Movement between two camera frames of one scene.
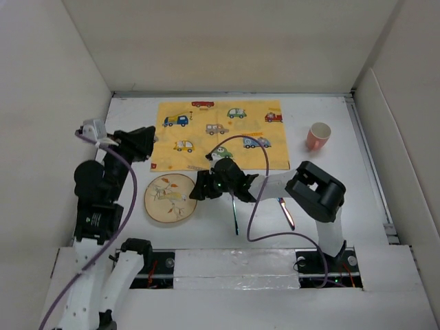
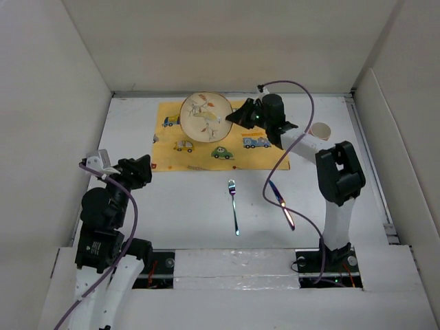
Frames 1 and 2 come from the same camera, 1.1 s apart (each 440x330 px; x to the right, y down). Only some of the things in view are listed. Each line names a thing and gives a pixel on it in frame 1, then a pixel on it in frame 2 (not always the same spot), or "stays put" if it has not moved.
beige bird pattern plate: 167,198 → 203,115
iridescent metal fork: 235,213 stays put
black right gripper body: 215,185 → 252,115
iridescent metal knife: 287,214 stays put
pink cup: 317,135 stays put
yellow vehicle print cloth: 186,131 stays put
